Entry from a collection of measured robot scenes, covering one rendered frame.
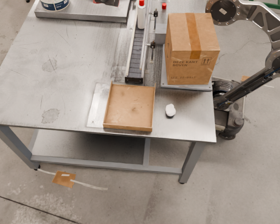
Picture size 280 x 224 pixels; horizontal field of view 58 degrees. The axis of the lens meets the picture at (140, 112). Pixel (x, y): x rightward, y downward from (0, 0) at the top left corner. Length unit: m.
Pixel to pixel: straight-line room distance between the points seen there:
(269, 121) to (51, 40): 1.99
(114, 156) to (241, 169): 1.06
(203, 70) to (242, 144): 1.12
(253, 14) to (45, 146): 1.67
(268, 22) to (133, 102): 0.87
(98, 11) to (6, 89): 0.83
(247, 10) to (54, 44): 1.21
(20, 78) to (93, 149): 0.74
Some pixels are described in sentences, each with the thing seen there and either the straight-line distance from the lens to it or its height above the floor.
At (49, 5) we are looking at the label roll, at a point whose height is 0.93.
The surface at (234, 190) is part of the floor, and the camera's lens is 2.22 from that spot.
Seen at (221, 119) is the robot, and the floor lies 0.24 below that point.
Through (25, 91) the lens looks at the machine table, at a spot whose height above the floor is 0.83.
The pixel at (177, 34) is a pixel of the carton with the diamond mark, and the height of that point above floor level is 1.12.
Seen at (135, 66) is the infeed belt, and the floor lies 0.88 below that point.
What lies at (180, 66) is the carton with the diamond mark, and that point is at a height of 1.01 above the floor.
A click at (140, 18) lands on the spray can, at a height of 0.96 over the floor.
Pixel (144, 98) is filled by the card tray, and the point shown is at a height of 0.83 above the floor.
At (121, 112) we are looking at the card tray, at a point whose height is 0.83.
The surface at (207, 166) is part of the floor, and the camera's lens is 2.23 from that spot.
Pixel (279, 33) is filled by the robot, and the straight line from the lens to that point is 1.69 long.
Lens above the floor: 2.01
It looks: 57 degrees down
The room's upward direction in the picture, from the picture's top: straight up
